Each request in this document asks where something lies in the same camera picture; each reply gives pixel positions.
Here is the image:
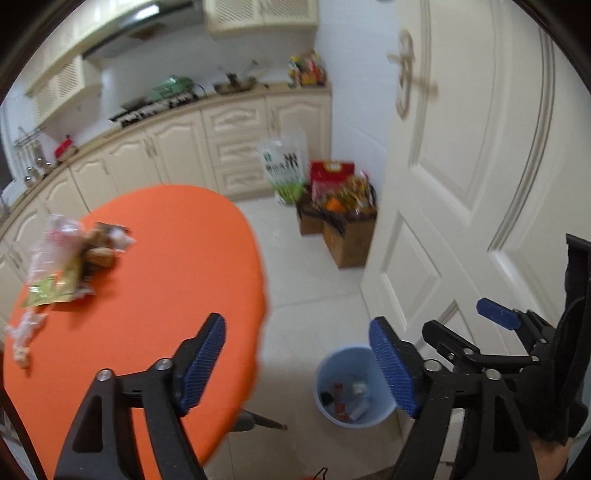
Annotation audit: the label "blue plastic waste bin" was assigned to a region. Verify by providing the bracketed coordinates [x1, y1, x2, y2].
[314, 346, 398, 429]

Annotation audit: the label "brass door handle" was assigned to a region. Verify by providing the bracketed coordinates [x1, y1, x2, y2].
[387, 30, 438, 118]

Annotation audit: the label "white panelled door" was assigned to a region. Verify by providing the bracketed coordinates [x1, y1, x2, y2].
[360, 0, 591, 480]

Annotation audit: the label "cream kitchen base cabinets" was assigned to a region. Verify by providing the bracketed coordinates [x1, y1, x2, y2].
[0, 85, 333, 324]

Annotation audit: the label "green cooking pot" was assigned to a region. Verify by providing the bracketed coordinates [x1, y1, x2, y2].
[150, 75, 192, 99]

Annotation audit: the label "black snack wrapper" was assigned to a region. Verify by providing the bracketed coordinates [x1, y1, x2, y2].
[90, 223, 127, 245]

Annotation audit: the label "red wrapper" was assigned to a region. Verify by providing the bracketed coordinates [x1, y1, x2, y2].
[333, 383, 350, 418]

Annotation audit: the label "white green wrapper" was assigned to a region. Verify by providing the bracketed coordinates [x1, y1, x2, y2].
[108, 228, 137, 254]

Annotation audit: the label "red gift box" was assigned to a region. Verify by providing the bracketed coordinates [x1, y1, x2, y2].
[309, 160, 356, 204]

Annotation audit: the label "black gas stove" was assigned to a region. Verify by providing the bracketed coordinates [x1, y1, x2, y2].
[110, 90, 204, 127]

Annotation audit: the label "clear plastic bag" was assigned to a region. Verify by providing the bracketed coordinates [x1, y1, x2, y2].
[28, 215, 86, 287]

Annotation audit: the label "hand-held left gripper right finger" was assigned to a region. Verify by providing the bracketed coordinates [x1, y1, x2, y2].
[368, 316, 541, 480]

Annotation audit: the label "large cardboard box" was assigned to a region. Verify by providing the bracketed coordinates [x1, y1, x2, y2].
[322, 208, 377, 269]

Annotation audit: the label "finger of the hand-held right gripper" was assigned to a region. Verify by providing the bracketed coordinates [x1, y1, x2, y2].
[421, 320, 536, 370]
[477, 298, 555, 347]

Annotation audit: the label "colourful snack bags on counter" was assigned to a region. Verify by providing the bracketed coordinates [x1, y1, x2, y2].
[287, 50, 328, 88]

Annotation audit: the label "steel range hood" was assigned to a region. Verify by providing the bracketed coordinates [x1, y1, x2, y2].
[83, 0, 204, 61]

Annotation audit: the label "person's right hand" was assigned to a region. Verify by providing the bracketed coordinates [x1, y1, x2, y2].
[530, 434, 570, 480]

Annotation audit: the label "cream louvred wall cabinet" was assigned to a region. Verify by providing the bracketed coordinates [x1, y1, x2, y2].
[25, 55, 102, 121]
[203, 0, 320, 38]

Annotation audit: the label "clear plastic wrap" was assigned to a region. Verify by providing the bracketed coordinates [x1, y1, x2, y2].
[6, 310, 49, 346]

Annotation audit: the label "green snack packet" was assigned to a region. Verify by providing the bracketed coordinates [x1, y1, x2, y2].
[22, 268, 84, 309]

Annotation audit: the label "steel frying pan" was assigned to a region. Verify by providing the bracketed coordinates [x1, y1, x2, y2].
[213, 60, 269, 95]

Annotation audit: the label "white green rice bag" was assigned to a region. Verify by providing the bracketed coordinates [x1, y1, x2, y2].
[259, 131, 309, 206]

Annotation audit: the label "metal utensil rack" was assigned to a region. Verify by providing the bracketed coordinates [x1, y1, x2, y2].
[14, 126, 54, 185]

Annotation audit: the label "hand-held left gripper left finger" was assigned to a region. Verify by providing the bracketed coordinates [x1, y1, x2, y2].
[53, 313, 227, 480]

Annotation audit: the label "white crumpled packet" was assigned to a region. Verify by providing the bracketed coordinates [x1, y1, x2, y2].
[351, 382, 370, 418]

